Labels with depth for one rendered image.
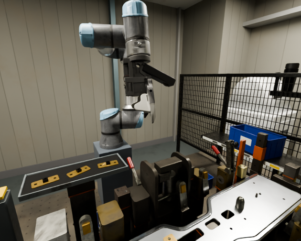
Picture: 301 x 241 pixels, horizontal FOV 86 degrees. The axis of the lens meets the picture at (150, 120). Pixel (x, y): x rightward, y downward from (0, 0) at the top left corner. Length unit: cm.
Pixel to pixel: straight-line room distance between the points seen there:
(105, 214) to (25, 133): 267
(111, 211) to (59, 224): 16
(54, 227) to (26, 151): 272
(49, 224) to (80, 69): 263
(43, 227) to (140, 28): 63
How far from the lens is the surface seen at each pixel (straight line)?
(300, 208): 79
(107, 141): 102
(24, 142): 324
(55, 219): 65
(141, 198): 69
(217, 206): 82
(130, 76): 51
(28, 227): 131
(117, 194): 68
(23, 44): 307
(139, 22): 54
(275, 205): 94
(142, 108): 47
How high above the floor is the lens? 153
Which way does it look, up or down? 15 degrees down
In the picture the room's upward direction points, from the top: straight up
